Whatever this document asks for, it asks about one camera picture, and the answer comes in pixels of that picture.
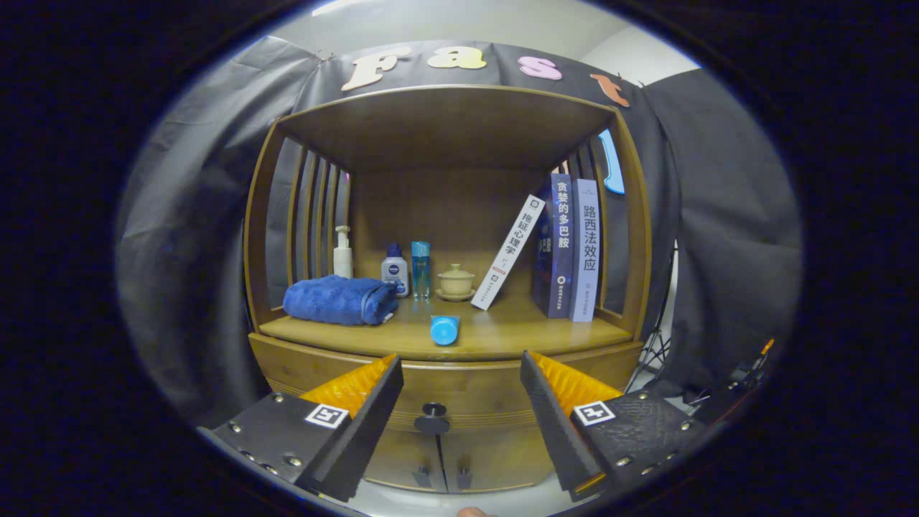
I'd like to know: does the black tripod stand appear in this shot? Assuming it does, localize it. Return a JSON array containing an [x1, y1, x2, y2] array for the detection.
[[625, 244, 679, 392]]

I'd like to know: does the orange and black tool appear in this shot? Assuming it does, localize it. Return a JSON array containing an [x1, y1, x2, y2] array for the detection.
[[725, 339, 776, 403]]

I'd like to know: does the dark blue book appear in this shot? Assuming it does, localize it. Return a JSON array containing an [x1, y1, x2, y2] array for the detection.
[[532, 172, 575, 319]]

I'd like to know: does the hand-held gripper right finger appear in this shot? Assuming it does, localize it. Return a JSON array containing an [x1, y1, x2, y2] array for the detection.
[[520, 350, 708, 502]]

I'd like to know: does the wooden drawer with black knob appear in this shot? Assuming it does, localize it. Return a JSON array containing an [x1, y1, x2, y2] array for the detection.
[[248, 332, 645, 435]]

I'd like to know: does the white pump bottle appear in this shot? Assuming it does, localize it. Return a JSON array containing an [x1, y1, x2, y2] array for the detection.
[[332, 225, 354, 279]]

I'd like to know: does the wooden cabinet with open hutch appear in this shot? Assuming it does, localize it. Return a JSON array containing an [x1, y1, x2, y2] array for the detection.
[[243, 85, 653, 495]]

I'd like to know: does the clear blue bottle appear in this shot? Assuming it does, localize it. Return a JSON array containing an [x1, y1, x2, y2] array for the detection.
[[411, 241, 432, 301]]

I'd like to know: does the blue rolled towel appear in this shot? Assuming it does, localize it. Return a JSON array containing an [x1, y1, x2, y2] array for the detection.
[[282, 274, 399, 327]]

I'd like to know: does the wooden cabinet door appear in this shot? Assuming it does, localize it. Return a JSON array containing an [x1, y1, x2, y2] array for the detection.
[[439, 427, 557, 493], [363, 429, 446, 493]]

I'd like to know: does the black backdrop cloth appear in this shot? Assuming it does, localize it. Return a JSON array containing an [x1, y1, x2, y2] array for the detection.
[[115, 36, 803, 432]]

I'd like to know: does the light purple book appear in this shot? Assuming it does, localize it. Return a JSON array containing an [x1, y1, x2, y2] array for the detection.
[[569, 179, 601, 323]]

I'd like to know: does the beige lidded teacup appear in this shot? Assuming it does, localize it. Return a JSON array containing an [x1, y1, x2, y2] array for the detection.
[[436, 263, 477, 302]]

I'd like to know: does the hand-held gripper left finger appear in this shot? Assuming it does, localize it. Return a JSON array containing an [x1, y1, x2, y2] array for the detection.
[[197, 352, 405, 503]]

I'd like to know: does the wooden countertop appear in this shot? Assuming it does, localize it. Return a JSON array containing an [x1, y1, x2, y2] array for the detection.
[[258, 291, 634, 362]]

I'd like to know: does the blue squeeze tube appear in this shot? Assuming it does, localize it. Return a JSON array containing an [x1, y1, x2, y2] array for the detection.
[[429, 315, 460, 347]]

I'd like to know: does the white book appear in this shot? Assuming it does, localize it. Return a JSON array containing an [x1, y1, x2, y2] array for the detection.
[[470, 194, 546, 311]]

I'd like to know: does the white bottle with blue cap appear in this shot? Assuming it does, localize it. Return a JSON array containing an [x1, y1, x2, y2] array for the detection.
[[381, 243, 410, 298]]

